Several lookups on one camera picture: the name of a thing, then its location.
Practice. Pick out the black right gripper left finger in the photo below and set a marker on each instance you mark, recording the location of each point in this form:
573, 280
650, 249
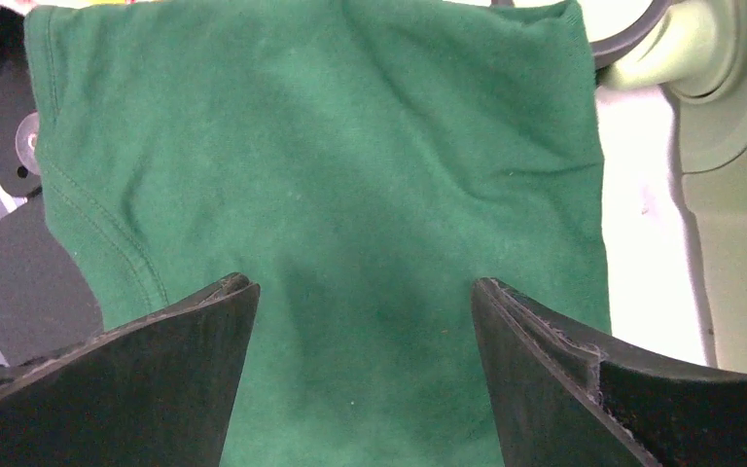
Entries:
157, 391

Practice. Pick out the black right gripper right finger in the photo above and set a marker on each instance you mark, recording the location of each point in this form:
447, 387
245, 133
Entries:
565, 394

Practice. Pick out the green shirt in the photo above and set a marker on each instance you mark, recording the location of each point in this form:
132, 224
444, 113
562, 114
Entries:
364, 162

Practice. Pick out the green suitcase with blue lining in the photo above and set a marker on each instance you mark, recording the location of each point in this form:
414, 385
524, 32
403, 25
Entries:
697, 50

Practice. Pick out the middle right suitcase wheel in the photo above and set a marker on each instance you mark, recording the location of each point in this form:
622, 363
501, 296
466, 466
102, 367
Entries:
615, 27

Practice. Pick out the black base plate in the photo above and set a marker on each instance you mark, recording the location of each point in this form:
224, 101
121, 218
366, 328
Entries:
45, 303

